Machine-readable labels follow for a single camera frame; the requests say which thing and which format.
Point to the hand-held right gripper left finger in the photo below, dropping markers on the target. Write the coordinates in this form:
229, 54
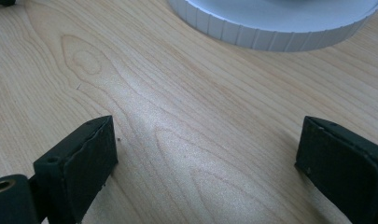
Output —
84, 161

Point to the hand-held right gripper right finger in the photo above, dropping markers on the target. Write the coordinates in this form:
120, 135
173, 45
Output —
342, 168

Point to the white round mirror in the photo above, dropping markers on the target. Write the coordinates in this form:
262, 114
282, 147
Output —
270, 18

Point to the dark object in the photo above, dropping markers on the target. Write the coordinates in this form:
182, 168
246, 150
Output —
1, 2

